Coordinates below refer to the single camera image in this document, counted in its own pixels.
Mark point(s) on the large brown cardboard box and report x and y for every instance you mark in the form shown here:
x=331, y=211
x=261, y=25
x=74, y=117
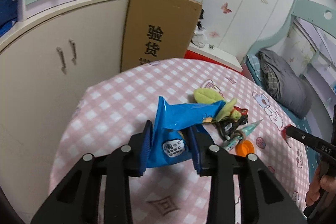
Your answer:
x=158, y=30

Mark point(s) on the person's right hand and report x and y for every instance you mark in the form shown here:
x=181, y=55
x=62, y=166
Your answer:
x=326, y=183

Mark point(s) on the blue tiger snack bag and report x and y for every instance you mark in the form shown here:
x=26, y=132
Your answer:
x=178, y=132

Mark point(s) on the teal bunk bed frame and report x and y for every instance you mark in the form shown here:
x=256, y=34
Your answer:
x=304, y=37

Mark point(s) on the teal knotted wrapper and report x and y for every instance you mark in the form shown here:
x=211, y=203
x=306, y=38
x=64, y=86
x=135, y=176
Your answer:
x=232, y=139

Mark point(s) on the green plush leaf toy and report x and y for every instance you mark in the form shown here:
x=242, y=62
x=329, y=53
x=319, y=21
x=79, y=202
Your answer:
x=226, y=109

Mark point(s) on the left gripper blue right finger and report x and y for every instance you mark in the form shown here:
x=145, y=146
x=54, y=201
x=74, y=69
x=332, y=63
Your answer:
x=194, y=148

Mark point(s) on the cream curved cupboard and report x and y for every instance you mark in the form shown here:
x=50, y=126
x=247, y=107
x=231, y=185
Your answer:
x=47, y=62

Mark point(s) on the blue shopping bag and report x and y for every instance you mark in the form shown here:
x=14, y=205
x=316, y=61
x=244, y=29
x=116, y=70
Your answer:
x=8, y=15

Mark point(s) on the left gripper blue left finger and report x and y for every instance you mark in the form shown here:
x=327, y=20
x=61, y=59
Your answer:
x=146, y=145

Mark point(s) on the orange plastic cap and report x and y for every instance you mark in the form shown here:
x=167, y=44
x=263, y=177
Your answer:
x=243, y=148

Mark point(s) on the grey folded duvet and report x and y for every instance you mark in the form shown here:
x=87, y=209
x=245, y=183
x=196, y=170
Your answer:
x=283, y=85

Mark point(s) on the red snack wrapper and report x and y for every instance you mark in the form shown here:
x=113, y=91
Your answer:
x=284, y=134

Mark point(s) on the red bench with white top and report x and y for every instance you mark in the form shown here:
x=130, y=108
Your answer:
x=213, y=55

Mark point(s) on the black gold snack wrapper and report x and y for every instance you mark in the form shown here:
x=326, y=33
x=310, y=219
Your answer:
x=228, y=125

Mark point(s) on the pink checkered round tablecloth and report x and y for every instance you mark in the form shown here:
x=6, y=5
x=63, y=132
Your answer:
x=170, y=191

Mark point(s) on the white plastic bag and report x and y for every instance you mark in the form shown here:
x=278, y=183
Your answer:
x=199, y=38

